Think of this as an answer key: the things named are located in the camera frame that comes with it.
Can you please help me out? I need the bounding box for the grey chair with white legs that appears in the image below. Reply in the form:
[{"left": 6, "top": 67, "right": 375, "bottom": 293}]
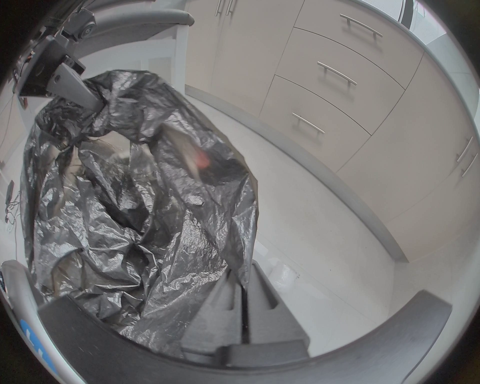
[{"left": 69, "top": 0, "right": 196, "bottom": 96}]

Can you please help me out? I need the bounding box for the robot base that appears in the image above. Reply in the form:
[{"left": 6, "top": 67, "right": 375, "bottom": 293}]
[{"left": 0, "top": 260, "right": 59, "bottom": 384}]

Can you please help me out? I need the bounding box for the beige cabinet with drawers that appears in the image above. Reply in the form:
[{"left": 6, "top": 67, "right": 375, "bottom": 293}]
[{"left": 183, "top": 0, "right": 480, "bottom": 263}]

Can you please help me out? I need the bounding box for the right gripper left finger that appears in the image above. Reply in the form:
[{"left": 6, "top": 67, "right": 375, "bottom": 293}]
[{"left": 181, "top": 271, "right": 245, "bottom": 363}]

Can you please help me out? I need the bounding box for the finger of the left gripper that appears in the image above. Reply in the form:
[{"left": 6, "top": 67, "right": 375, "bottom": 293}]
[{"left": 47, "top": 62, "right": 107, "bottom": 113}]

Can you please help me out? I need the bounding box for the crumpled white plastic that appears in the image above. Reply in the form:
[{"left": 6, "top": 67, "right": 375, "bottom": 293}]
[{"left": 267, "top": 262, "right": 298, "bottom": 289}]

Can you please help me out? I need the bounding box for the black cable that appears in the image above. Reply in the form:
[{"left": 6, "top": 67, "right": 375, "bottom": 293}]
[{"left": 3, "top": 179, "right": 24, "bottom": 234}]

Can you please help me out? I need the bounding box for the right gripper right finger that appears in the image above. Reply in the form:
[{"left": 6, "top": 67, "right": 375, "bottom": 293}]
[{"left": 224, "top": 260, "right": 311, "bottom": 367}]

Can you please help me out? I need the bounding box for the black plastic bag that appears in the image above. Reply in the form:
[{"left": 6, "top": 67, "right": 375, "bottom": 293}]
[{"left": 20, "top": 69, "right": 260, "bottom": 359}]

